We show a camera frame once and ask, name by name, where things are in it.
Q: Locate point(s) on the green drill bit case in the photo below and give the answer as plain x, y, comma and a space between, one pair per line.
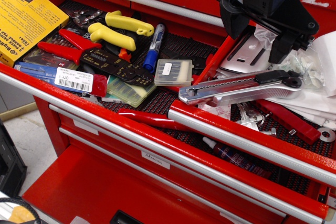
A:
131, 94

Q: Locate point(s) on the black plastic crate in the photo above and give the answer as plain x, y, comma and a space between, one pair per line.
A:
13, 169

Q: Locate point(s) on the white paper roll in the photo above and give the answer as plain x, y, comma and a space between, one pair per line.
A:
325, 48

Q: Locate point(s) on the red tool chest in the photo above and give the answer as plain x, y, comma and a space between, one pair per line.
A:
109, 165

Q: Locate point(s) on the silver small bolt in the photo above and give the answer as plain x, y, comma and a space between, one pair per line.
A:
271, 132

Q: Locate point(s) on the red saw blade package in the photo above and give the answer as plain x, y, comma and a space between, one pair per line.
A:
40, 57

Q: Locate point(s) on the clear drill bit case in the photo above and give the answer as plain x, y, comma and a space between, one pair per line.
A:
173, 72

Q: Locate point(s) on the silver box cutter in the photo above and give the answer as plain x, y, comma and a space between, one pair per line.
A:
244, 88

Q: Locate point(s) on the white paper stack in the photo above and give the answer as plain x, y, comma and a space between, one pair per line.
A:
316, 102

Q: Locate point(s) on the silver metal plate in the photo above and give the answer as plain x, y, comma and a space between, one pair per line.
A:
247, 56

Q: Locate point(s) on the white adhesive strip pack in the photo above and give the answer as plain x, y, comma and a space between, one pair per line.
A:
223, 111

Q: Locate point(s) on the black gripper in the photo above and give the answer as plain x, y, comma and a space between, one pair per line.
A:
288, 19

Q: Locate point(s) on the silver washer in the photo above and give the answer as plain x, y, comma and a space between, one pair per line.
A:
326, 134

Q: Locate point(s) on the blue marker pen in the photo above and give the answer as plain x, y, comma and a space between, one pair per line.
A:
153, 52

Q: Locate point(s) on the bunch of keys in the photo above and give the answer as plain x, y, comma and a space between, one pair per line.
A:
250, 117

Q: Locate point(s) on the red plastic bar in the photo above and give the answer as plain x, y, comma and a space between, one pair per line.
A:
289, 120

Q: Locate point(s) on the red handled wire crimper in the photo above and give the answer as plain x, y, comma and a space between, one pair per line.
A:
85, 51

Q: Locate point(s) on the red handled pliers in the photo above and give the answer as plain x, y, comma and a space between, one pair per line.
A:
152, 119

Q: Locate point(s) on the yellow tap wrench box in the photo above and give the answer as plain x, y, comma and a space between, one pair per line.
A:
24, 23

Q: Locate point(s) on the yellow handled pliers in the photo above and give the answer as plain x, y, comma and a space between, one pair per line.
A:
111, 27

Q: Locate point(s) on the red threadlocker bottle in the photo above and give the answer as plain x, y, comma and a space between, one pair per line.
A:
235, 157

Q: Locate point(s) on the blue drill bit package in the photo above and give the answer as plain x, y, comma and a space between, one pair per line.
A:
66, 79

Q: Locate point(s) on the clear plastic bag of parts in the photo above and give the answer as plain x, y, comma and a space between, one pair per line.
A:
305, 62

